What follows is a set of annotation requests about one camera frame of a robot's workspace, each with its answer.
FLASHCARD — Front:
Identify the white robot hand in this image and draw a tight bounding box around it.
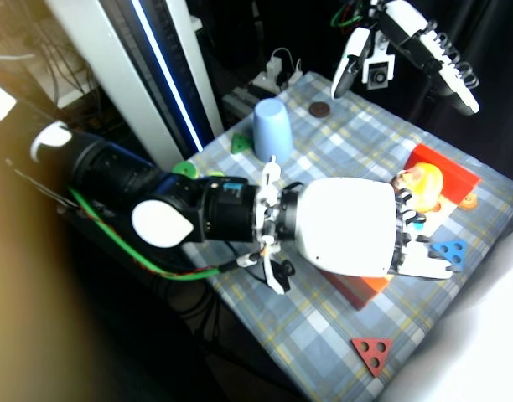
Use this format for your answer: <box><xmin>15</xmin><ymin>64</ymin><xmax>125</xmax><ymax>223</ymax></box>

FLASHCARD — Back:
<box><xmin>295</xmin><ymin>176</ymin><xmax>454</xmax><ymax>281</ymax></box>
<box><xmin>330</xmin><ymin>0</ymin><xmax>480</xmax><ymax>116</ymax></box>

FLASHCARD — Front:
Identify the orange frosted toy cupcake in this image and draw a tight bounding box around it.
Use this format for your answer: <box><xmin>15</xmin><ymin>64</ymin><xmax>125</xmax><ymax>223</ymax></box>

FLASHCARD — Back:
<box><xmin>392</xmin><ymin>162</ymin><xmax>445</xmax><ymax>213</ymax></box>

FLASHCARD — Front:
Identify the orange toy bed with dots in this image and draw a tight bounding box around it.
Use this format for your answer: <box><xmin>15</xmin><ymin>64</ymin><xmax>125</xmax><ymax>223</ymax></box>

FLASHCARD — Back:
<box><xmin>317</xmin><ymin>144</ymin><xmax>483</xmax><ymax>311</ymax></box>

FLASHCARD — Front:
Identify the blue plaid tablecloth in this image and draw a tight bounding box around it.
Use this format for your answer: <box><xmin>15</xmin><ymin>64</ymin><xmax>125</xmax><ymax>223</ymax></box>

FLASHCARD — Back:
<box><xmin>184</xmin><ymin>71</ymin><xmax>513</xmax><ymax>402</ymax></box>

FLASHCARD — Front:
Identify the blue triangle block with holes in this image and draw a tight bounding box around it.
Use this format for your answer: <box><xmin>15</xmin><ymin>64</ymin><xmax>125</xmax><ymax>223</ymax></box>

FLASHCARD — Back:
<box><xmin>428</xmin><ymin>240</ymin><xmax>468</xmax><ymax>270</ymax></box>

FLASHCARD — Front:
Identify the light blue plastic cup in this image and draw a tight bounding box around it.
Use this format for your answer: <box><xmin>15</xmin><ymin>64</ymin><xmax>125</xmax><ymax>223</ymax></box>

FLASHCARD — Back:
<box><xmin>251</xmin><ymin>98</ymin><xmax>294</xmax><ymax>165</ymax></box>

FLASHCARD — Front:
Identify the red triangle block with holes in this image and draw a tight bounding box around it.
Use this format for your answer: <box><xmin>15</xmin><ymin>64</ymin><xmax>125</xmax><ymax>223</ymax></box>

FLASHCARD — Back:
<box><xmin>350</xmin><ymin>337</ymin><xmax>393</xmax><ymax>378</ymax></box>

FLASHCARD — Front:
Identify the green triangle block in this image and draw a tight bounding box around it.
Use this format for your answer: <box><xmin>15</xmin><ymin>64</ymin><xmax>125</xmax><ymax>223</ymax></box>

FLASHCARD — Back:
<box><xmin>231</xmin><ymin>132</ymin><xmax>255</xmax><ymax>155</ymax></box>

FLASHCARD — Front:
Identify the white power strip with plugs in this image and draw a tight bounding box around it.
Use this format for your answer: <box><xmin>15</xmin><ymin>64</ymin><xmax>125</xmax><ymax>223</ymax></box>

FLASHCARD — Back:
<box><xmin>251</xmin><ymin>48</ymin><xmax>303</xmax><ymax>94</ymax></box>

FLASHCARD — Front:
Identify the grey box on floor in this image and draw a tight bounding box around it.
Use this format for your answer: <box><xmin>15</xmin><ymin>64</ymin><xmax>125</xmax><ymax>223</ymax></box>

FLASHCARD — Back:
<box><xmin>221</xmin><ymin>86</ymin><xmax>264</xmax><ymax>121</ymax></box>

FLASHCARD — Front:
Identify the white pillar with blue stripe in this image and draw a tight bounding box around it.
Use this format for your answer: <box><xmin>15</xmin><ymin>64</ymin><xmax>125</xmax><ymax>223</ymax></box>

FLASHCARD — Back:
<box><xmin>44</xmin><ymin>0</ymin><xmax>225</xmax><ymax>171</ymax></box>

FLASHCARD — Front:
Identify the green round ring block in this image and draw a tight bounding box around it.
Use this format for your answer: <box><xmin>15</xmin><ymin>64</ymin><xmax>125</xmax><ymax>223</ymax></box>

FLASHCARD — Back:
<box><xmin>172</xmin><ymin>161</ymin><xmax>198</xmax><ymax>177</ymax></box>

